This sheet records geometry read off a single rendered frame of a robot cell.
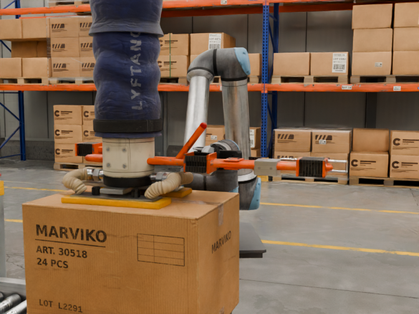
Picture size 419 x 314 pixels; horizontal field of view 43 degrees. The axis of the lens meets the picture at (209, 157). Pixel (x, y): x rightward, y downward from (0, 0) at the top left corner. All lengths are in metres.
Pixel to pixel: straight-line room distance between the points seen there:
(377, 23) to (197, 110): 6.76
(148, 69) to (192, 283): 0.66
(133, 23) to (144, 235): 0.63
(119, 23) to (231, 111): 0.80
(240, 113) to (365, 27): 6.54
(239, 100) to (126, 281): 0.99
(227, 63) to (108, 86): 0.71
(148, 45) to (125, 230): 0.57
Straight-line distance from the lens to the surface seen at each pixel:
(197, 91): 2.16
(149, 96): 1.67
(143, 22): 1.66
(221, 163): 1.61
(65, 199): 1.73
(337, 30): 10.02
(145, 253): 1.57
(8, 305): 2.43
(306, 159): 1.55
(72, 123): 10.10
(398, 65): 8.66
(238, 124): 2.28
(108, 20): 1.67
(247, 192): 2.37
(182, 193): 1.75
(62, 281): 1.75
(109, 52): 1.67
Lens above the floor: 1.41
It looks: 7 degrees down
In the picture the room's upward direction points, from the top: straight up
